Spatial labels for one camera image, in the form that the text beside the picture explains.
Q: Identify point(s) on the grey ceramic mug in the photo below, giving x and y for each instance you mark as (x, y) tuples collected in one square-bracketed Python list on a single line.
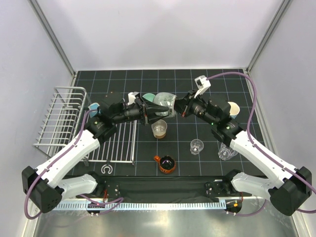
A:
[(167, 100)]

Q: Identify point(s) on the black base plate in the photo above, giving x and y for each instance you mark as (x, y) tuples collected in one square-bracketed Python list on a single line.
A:
[(165, 189)]

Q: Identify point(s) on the orange black ceramic cup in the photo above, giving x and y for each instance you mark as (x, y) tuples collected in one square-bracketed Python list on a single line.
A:
[(166, 164)]

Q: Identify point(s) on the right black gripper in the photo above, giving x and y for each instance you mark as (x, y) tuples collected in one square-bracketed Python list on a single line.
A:
[(183, 105)]

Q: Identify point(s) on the slotted cable duct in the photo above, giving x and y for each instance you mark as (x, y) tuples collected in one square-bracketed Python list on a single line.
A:
[(87, 206)]

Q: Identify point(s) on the small clear glass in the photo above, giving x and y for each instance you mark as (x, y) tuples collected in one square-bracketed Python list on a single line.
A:
[(196, 146)]

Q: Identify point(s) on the blue ceramic mug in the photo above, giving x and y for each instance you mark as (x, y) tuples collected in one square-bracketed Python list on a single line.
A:
[(95, 107)]

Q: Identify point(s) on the metal wire dish rack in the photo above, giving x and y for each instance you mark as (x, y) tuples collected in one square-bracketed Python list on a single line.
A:
[(62, 122)]

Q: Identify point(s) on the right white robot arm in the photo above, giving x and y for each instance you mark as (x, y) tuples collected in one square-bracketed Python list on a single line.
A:
[(285, 186)]

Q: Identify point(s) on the black grid mat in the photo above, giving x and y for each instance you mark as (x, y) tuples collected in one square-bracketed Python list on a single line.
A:
[(180, 131)]

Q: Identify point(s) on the steel tumbler cup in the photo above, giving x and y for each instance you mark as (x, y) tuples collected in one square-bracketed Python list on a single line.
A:
[(159, 129)]

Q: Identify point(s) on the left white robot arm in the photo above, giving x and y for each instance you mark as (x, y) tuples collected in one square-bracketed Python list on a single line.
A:
[(45, 185)]

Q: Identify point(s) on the large clear plastic cup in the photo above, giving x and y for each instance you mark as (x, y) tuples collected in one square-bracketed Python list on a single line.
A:
[(226, 153)]

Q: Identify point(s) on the light blue tall mug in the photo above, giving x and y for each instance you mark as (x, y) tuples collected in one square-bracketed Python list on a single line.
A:
[(234, 109)]

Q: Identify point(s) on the mint green cup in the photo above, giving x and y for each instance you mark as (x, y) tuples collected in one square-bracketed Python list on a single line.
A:
[(149, 96)]

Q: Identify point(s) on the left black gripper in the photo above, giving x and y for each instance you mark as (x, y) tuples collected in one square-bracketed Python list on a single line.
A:
[(149, 106)]

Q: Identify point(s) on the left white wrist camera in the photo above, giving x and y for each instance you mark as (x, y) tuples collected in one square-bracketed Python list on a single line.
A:
[(131, 97)]

